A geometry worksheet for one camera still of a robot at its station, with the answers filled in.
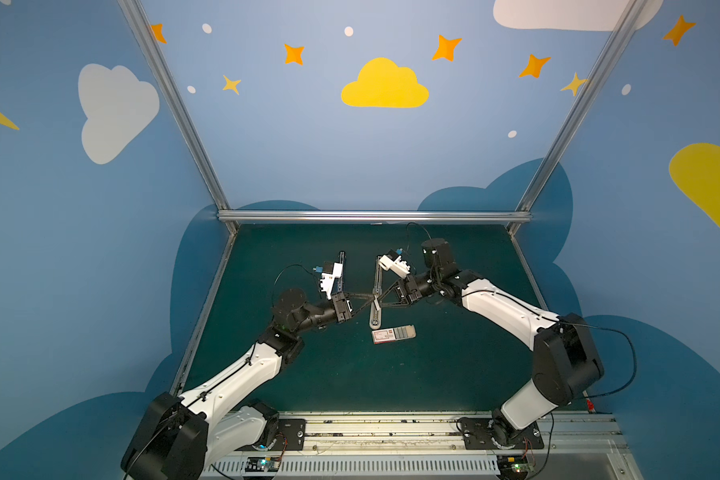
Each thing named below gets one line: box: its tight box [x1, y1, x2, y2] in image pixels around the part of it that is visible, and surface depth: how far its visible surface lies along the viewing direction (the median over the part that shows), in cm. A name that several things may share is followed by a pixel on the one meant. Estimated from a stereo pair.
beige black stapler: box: [369, 256, 383, 329], surface depth 97 cm
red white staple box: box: [372, 325, 417, 345], surface depth 94 cm
